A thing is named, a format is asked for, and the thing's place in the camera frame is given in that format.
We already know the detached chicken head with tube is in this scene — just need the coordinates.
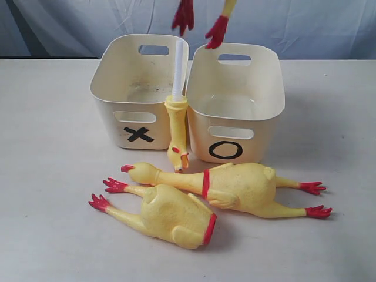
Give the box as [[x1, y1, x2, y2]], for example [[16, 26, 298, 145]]
[[164, 39, 189, 173]]

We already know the headless yellow rubber chicken body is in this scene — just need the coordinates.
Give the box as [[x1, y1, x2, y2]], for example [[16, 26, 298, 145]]
[[88, 178, 217, 249]]

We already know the yellow rubber chicken whole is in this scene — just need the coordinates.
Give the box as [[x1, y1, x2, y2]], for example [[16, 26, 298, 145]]
[[121, 162, 332, 219]]

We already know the yellow rubber chicken lifted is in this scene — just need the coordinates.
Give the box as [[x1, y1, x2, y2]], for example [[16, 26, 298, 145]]
[[172, 0, 237, 49]]

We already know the white bin marked O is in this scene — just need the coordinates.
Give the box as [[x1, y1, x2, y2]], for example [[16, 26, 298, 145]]
[[186, 43, 285, 164]]

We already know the white bin marked X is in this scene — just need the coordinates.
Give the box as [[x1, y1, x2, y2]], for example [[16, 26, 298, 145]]
[[90, 34, 179, 150]]

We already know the blue-white backdrop curtain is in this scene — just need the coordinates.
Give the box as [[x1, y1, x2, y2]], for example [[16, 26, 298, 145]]
[[1, 0, 375, 59]]

